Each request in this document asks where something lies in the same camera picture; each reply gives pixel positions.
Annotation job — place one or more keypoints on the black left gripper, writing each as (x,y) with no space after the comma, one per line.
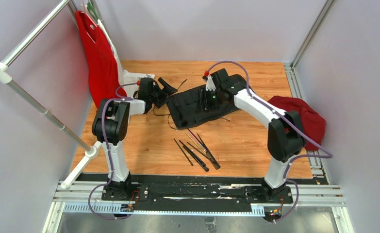
(167,89)

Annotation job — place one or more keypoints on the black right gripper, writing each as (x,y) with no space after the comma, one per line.
(209,91)

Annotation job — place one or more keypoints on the black leather brush roll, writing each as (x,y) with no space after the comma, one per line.
(185,110)

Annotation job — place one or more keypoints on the gold handled makeup brush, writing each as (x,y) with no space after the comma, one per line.
(195,141)

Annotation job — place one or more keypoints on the black angled makeup brush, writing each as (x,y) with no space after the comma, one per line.
(196,158)

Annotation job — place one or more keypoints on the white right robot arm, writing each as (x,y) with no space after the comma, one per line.
(285,136)

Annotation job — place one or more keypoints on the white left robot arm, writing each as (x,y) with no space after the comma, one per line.
(113,116)

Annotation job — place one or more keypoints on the thin black makeup brush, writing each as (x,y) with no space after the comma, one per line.
(181,149)

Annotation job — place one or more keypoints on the red shirt on hanger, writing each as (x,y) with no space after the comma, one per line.
(102,66)

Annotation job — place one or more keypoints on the dark red cloth pile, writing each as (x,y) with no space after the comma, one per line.
(312,122)

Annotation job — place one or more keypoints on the green clothes hanger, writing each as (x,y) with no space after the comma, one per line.
(93,12)

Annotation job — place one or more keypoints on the white garment rack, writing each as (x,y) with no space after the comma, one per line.
(91,152)

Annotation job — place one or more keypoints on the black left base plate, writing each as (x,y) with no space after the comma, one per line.
(119,191)

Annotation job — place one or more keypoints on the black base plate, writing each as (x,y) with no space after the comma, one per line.
(268,195)
(119,191)

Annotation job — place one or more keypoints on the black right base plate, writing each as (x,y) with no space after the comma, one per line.
(268,195)

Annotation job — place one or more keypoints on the aluminium right rail frame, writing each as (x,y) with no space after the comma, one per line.
(299,71)

